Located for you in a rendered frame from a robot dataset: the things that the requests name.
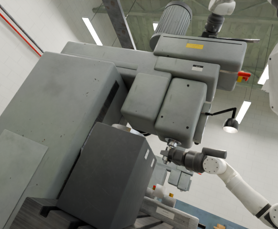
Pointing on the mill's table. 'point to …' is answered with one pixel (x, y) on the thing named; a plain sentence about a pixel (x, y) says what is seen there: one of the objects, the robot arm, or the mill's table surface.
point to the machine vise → (167, 212)
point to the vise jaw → (167, 200)
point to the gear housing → (191, 72)
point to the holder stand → (109, 178)
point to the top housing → (206, 54)
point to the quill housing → (181, 111)
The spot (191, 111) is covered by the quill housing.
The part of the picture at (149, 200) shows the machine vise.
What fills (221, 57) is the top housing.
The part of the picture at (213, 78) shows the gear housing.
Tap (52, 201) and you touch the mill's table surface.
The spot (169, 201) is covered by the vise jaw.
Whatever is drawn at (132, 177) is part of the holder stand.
